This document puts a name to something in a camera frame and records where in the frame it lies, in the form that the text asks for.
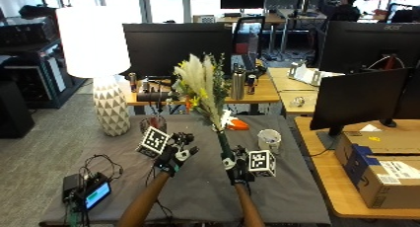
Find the person's right hand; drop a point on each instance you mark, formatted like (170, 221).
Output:
(238, 167)

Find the person's left hand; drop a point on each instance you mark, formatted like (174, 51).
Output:
(173, 154)

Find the pampas grass flower bouquet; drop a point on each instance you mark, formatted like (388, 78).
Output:
(205, 89)

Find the white marker cube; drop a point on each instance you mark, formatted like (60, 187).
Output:
(153, 141)
(262, 163)

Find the white paper cup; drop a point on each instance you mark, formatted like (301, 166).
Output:
(269, 139)

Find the orange and white flower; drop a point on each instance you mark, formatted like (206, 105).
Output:
(237, 124)

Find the dark glass cup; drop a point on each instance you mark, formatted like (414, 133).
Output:
(153, 123)

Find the grey table cloth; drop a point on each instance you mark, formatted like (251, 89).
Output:
(197, 187)

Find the black box on desk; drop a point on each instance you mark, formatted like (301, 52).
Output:
(153, 95)

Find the wooden desk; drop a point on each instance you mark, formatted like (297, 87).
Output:
(262, 89)
(332, 187)
(293, 89)

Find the crumpled clear wrapper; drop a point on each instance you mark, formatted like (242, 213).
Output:
(298, 102)

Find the steel water bottle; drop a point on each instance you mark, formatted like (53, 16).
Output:
(238, 84)

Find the red drink can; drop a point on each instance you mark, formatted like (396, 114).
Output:
(251, 84)

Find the dark drink can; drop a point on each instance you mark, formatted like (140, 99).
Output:
(132, 82)

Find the black device with lit screen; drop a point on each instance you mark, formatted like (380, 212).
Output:
(93, 194)

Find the black power adapter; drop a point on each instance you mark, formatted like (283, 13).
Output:
(72, 186)

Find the white packet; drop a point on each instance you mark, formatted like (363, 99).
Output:
(309, 74)

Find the white lamp with patterned base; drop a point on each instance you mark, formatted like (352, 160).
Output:
(99, 56)

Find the cardboard box with blue tape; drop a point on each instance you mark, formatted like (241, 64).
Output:
(380, 177)

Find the flat cardboard box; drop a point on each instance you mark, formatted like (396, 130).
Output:
(384, 141)

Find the black equipment rack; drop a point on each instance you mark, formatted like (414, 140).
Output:
(32, 59)

